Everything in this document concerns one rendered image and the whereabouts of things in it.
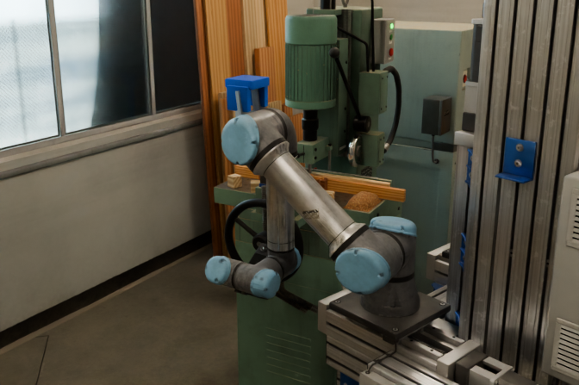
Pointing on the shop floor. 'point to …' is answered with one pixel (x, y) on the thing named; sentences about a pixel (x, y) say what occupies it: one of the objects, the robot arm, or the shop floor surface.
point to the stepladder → (246, 93)
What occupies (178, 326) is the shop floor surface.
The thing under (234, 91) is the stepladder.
